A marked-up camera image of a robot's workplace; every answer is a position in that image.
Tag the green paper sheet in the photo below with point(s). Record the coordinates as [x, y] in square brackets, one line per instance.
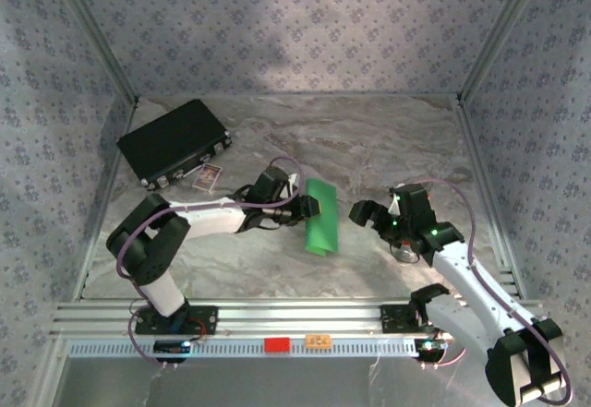
[322, 222]

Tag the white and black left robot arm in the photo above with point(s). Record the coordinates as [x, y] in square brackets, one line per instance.
[208, 220]

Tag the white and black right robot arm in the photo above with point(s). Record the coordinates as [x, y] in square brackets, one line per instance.
[461, 273]

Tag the red glitter tube silver base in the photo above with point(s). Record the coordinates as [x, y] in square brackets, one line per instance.
[404, 254]

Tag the colourful card pack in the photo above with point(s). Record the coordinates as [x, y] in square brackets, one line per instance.
[207, 177]

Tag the black hard case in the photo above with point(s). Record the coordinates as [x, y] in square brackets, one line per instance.
[171, 141]

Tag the orange label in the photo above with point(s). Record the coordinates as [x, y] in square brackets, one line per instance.
[318, 341]

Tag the red label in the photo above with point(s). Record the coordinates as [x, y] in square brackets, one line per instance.
[277, 344]

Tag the black right controller board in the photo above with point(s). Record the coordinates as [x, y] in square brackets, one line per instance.
[429, 346]

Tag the black controller board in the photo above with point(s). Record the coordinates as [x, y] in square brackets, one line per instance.
[429, 346]
[171, 346]

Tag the black left controller board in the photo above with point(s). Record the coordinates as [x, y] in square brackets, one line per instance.
[171, 346]

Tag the aluminium side rail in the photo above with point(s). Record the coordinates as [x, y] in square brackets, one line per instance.
[482, 171]
[110, 190]

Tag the aluminium mounting rail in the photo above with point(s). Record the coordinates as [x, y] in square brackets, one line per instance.
[295, 314]

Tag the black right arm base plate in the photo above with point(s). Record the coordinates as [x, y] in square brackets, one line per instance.
[392, 319]

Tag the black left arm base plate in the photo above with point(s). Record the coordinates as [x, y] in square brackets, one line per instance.
[208, 319]

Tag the aluminium frame post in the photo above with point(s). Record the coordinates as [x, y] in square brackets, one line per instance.
[94, 33]
[501, 33]

